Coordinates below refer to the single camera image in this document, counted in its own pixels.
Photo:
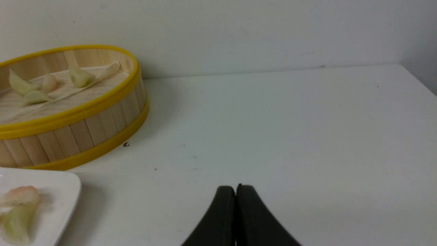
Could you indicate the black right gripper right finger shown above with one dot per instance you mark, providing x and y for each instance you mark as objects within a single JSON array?
[{"x": 255, "y": 224}]

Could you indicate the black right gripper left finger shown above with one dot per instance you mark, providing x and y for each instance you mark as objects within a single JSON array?
[{"x": 216, "y": 228}]

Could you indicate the white square plate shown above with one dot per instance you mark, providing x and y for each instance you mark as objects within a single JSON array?
[{"x": 59, "y": 193}]

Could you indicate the pink dumpling on plate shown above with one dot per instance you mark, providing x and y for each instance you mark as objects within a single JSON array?
[{"x": 23, "y": 195}]

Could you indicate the bamboo steamer basket yellow rim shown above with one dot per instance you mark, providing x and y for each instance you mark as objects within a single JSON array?
[{"x": 79, "y": 124}]

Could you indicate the green dumpling beside pink one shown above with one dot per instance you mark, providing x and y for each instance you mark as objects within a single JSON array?
[{"x": 17, "y": 225}]

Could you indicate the small green dumpling in steamer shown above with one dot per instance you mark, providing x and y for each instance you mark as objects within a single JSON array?
[{"x": 35, "y": 97}]

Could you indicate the pale green dumpling in steamer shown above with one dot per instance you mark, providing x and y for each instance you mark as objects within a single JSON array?
[{"x": 21, "y": 86}]

